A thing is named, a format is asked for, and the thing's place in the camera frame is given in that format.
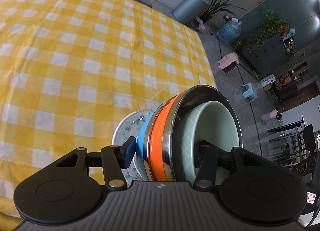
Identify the green ceramic bowl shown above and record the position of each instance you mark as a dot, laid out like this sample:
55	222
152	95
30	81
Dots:
211	122

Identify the blue water jug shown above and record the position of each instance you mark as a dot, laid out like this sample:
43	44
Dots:
229	31

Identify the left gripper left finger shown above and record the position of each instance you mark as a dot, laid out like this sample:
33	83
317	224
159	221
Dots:
115	158

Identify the hanging green ivy plant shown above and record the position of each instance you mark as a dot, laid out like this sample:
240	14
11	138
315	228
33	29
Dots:
273	25

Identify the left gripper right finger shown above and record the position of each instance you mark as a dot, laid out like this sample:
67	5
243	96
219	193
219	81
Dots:
206	175

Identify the small blue stool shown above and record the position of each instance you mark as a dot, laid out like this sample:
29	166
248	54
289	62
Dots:
246	91

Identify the grey metal trash can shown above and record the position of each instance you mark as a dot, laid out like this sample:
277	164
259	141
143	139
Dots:
188	10

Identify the pink heater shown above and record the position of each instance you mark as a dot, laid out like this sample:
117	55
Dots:
229	62

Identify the dark grey cabinet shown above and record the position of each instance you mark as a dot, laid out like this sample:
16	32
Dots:
270	56

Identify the blue steel bowl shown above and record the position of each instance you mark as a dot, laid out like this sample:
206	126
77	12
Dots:
141	160

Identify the clear glass plate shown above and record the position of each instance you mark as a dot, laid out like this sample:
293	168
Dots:
129	134

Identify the orange steel bowl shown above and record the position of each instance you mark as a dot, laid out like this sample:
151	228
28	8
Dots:
162	127

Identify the potted plant by bin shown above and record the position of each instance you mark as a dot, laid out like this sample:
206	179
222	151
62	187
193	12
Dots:
218	6

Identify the yellow checkered tablecloth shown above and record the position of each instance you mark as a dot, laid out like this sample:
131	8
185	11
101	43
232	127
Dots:
72	69

